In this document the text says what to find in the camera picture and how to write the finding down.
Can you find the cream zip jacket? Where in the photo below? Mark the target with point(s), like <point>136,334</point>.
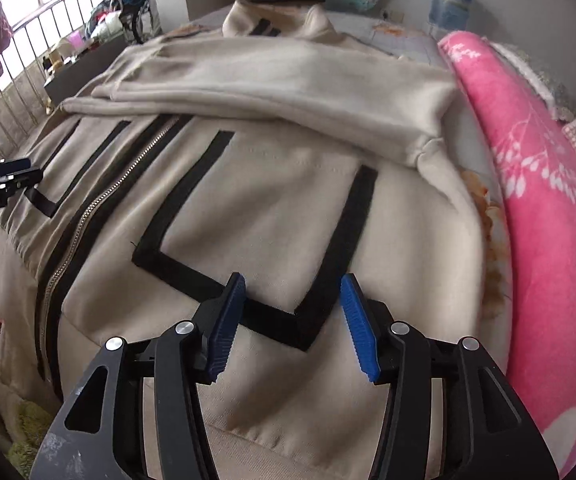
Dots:
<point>278,180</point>

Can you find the metal railing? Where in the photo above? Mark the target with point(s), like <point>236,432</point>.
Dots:
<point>17,75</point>

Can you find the black table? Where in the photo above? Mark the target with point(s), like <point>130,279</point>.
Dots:
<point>82,80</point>

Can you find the pile of clothes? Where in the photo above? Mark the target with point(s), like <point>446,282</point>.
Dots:
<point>105,17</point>

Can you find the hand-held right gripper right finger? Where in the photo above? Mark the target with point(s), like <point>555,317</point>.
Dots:
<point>360,330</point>

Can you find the grey lace-trimmed pillow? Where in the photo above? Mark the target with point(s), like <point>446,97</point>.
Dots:
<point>543,80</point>

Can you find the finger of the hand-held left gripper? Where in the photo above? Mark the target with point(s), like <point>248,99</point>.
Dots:
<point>2,165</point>
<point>12,180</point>

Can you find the blue water bottle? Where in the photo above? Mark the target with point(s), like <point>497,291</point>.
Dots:
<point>452,2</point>

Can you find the pink floral blanket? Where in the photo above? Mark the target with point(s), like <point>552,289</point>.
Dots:
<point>548,240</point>

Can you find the wall socket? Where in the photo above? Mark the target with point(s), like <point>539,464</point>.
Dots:
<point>393,16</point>

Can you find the pink plastic container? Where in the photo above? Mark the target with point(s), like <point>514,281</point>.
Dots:
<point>76,39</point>

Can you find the wheelchair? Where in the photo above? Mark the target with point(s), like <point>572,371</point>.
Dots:
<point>135,15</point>

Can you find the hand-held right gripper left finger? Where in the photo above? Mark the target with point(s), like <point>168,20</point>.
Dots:
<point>225,330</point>

